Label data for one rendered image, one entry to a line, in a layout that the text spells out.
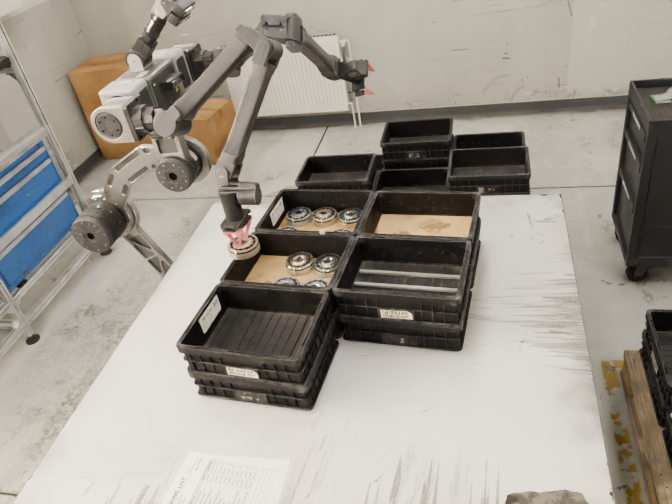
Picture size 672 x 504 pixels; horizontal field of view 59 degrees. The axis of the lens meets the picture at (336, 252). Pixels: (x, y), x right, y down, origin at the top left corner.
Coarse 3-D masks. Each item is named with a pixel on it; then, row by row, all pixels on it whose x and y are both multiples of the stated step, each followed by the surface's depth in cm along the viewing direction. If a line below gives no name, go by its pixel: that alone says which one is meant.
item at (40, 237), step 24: (24, 168) 332; (48, 168) 350; (0, 192) 316; (24, 192) 332; (48, 192) 350; (0, 216) 315; (48, 216) 349; (72, 216) 369; (24, 240) 331; (48, 240) 349; (0, 264) 315; (24, 264) 331
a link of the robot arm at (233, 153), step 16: (256, 48) 165; (256, 64) 166; (272, 64) 173; (256, 80) 170; (256, 96) 171; (240, 112) 173; (256, 112) 174; (240, 128) 174; (240, 144) 175; (224, 160) 177; (240, 160) 179
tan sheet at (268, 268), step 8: (264, 256) 222; (272, 256) 221; (280, 256) 221; (288, 256) 220; (256, 264) 219; (264, 264) 218; (272, 264) 217; (280, 264) 216; (256, 272) 215; (264, 272) 214; (272, 272) 213; (280, 272) 213; (312, 272) 210; (248, 280) 212; (256, 280) 211; (264, 280) 210; (272, 280) 209; (304, 280) 207; (328, 280) 204
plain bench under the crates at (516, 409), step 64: (192, 256) 253; (512, 256) 220; (512, 320) 193; (576, 320) 189; (128, 384) 198; (192, 384) 193; (384, 384) 180; (448, 384) 176; (512, 384) 173; (576, 384) 169; (64, 448) 180; (128, 448) 176; (192, 448) 172; (256, 448) 169; (320, 448) 165; (384, 448) 162; (448, 448) 159; (512, 448) 156; (576, 448) 153
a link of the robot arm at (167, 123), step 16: (240, 32) 167; (256, 32) 165; (224, 48) 170; (240, 48) 168; (272, 48) 165; (224, 64) 171; (208, 80) 173; (224, 80) 175; (192, 96) 176; (208, 96) 177; (160, 112) 177; (176, 112) 175; (192, 112) 178; (160, 128) 178; (176, 128) 177
